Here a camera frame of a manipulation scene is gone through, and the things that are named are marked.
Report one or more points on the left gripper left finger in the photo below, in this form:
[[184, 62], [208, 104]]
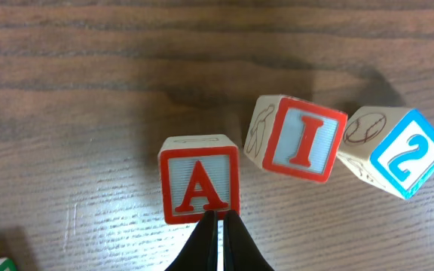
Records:
[[200, 252]]

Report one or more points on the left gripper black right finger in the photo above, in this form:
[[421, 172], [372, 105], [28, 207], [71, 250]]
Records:
[[240, 251]]

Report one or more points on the red letter A block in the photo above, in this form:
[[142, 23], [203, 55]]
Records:
[[199, 173]]

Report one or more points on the red letter I block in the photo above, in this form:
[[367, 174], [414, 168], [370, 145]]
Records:
[[294, 137]]

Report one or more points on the blue number 2 block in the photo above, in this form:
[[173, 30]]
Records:
[[391, 148]]

